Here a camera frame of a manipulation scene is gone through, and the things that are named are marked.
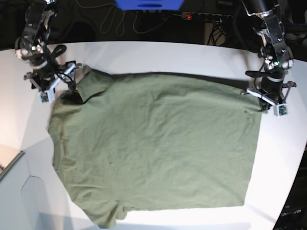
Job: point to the black power strip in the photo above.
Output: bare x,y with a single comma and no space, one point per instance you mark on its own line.
205,17

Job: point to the olive green t-shirt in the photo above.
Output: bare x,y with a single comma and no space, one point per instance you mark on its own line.
151,142

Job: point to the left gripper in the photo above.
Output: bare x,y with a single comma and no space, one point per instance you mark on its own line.
268,99

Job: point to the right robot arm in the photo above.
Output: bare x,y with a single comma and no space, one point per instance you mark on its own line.
32,48

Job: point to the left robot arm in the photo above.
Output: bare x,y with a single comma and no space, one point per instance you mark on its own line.
269,86

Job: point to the blue box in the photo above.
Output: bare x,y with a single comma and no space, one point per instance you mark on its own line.
136,5

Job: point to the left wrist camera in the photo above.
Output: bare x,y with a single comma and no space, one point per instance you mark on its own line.
280,109

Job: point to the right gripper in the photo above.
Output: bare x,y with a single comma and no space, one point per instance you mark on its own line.
48,78

